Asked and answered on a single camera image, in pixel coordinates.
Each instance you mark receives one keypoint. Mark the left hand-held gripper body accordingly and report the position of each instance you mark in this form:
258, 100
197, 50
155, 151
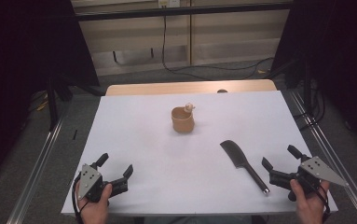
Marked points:
89, 180

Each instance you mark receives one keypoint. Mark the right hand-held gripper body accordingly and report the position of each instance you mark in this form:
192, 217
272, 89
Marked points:
317, 169

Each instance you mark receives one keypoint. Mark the black comb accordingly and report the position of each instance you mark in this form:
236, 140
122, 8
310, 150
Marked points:
240, 159

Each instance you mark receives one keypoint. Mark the tan cup with small figure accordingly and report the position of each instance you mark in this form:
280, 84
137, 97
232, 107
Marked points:
183, 121

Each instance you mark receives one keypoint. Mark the person's left hand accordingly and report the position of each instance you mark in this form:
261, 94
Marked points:
95, 211

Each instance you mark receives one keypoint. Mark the person's right hand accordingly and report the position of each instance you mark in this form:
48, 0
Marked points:
311, 208

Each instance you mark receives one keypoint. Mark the small black floor piece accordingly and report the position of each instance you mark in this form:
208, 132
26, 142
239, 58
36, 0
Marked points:
75, 134

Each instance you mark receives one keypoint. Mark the white table sheet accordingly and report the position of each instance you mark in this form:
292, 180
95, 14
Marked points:
179, 174

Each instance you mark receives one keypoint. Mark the black metal stand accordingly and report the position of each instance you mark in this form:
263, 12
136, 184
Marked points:
52, 102
306, 84

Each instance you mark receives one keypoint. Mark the small dark round object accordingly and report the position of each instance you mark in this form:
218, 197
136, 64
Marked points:
222, 91

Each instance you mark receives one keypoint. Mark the wooden table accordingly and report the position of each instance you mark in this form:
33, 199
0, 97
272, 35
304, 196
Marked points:
167, 87

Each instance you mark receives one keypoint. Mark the dark curtain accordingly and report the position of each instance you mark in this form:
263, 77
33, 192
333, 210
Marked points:
17, 77
337, 56

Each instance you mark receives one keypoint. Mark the black horizontal bar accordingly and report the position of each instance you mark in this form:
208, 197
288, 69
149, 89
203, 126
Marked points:
179, 11

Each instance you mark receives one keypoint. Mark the aluminium floor rail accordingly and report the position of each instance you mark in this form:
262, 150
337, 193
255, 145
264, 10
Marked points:
331, 149
36, 171

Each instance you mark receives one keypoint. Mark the white wall socket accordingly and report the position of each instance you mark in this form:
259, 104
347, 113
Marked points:
168, 3

